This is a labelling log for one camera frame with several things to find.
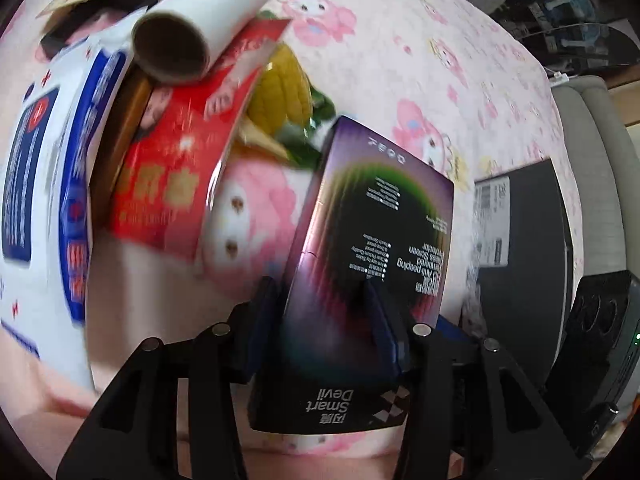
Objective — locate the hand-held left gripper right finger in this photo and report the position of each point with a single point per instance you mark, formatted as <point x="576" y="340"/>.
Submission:
<point x="381" y="322"/>

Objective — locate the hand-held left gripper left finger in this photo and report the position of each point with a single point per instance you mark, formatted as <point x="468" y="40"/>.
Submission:
<point x="261" y="321"/>

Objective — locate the purple black box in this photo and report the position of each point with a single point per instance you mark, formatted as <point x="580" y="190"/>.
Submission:
<point x="370" y="240"/>

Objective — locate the black box with white label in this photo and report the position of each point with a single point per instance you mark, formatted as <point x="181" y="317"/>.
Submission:
<point x="535" y="240"/>

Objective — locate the grey sofa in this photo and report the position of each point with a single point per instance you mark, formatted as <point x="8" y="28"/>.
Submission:
<point x="595" y="170"/>

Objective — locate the red printed packet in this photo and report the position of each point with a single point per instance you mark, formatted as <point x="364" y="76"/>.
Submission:
<point x="185" y="160"/>

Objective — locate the brown flat box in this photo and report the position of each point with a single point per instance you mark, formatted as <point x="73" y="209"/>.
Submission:
<point x="125" y="140"/>

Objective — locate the yellow corn plush toy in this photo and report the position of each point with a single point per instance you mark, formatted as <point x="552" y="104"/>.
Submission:
<point x="285" y="90"/>

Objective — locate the white blue printed packet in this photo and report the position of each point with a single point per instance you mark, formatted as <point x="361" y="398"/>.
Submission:
<point x="45" y="200"/>

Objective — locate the pink printed blanket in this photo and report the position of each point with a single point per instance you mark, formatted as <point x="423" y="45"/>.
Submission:
<point x="410" y="60"/>

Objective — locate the glass table top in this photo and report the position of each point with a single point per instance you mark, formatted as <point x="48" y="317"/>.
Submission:
<point x="585" y="45"/>

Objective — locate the white cardboard paper roll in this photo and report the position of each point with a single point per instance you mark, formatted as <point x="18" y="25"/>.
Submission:
<point x="200" y="25"/>

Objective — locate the yellow black printed packet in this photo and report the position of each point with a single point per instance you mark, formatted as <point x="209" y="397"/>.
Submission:
<point x="85" y="15"/>

